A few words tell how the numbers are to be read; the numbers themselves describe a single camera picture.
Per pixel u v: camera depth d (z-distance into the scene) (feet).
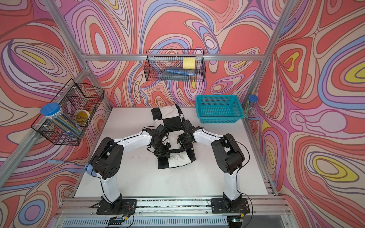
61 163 2.52
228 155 1.68
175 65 3.17
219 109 3.90
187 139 2.68
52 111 1.86
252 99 3.35
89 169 2.57
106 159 1.62
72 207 2.47
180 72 2.90
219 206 2.40
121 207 2.22
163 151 2.64
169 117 3.65
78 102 2.56
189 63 2.91
